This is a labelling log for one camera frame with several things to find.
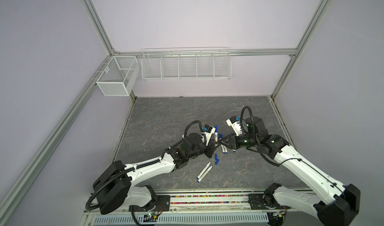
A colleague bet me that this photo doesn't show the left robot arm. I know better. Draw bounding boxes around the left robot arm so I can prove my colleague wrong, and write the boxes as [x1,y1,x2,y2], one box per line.
[85,133,218,215]

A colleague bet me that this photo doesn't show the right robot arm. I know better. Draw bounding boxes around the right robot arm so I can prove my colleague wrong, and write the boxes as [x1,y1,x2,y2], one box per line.
[221,116,361,226]

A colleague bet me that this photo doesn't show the white mesh box basket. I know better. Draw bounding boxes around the white mesh box basket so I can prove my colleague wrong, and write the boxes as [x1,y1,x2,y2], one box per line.
[97,56,140,96]

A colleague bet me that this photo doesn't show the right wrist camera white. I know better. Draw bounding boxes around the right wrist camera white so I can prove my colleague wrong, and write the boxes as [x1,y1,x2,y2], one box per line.
[226,116,243,136]

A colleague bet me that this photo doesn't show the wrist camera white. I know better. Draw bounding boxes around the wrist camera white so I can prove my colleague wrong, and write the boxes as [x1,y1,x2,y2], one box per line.
[202,125,216,146]
[226,116,243,136]

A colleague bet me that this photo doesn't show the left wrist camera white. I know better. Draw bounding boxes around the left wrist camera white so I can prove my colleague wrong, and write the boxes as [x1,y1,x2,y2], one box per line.
[202,125,216,146]

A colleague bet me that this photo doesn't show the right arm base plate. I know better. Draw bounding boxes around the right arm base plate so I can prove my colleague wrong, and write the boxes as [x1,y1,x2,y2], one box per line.
[248,194,291,210]

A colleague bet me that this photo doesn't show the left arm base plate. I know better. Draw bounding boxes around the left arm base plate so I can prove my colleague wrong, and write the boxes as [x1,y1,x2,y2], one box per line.
[132,195,171,212]

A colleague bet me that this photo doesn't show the white wire shelf basket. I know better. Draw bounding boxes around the white wire shelf basket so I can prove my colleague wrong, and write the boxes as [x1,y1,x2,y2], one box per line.
[141,47,232,80]

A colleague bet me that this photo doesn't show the white vented cable duct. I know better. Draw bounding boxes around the white vented cable duct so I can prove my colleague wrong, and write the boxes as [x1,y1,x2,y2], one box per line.
[92,212,269,226]

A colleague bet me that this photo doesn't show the aluminium frame rails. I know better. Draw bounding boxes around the aluminium frame rails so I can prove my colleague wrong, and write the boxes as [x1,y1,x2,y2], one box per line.
[0,0,343,226]

